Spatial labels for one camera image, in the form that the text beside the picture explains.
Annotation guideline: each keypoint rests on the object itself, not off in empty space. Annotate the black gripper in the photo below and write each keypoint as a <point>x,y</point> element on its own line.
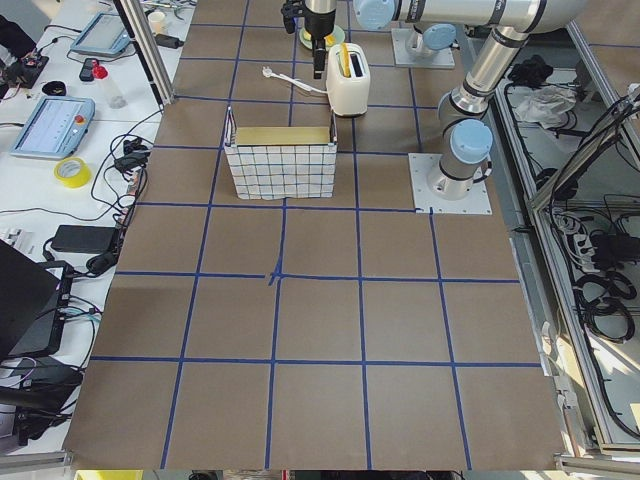
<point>318,22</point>

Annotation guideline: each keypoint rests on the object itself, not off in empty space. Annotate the white two-slot toaster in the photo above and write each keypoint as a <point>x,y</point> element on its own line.
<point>348,97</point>

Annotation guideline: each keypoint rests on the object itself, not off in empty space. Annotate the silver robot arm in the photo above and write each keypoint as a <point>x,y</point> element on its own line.
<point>513,22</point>
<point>467,139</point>

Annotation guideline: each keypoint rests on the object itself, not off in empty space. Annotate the yellow bread slice in toaster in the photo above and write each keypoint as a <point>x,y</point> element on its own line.
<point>345,60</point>

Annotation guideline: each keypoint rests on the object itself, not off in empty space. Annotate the light green plate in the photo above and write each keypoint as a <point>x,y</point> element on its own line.
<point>336,37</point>

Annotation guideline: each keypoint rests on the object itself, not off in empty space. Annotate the grid-patterned fabric basket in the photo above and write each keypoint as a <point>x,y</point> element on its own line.
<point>272,163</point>

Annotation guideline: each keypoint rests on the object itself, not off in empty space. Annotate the white paper cup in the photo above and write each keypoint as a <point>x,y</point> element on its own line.
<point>158,22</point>

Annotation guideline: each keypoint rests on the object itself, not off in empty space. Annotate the clear bottle red cap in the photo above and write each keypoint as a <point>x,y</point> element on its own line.
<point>110,89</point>

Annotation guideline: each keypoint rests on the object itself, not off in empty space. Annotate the teach pendant tablet far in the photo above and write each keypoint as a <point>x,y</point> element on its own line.
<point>104,36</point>

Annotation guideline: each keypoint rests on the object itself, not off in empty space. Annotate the teach pendant tablet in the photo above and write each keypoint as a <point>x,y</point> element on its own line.
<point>55,128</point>
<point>104,36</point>

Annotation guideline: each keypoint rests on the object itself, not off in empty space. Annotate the crumpled white cloth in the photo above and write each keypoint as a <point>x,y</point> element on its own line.
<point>546,106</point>

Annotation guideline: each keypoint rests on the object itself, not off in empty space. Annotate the black small phone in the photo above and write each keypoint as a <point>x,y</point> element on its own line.
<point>86,72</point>

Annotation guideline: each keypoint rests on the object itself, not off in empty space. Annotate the teach pendant tablet near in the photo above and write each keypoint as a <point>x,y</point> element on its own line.
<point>55,128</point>

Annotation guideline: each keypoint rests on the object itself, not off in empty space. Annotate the yellow tape roll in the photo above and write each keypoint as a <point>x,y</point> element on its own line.
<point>72,172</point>

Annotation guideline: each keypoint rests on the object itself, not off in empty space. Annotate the black power adapter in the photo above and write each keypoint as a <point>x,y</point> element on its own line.
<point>84,239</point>

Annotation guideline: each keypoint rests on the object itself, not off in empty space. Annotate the black laptop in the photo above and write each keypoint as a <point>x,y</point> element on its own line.
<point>33,297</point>

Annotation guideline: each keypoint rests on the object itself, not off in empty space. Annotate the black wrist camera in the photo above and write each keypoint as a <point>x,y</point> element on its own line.
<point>291,10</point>

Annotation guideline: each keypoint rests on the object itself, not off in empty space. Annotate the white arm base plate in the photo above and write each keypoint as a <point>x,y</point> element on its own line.
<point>430,49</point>
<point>436,193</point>

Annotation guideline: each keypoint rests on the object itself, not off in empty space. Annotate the aluminium frame post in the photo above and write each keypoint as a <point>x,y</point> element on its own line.
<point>137,27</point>

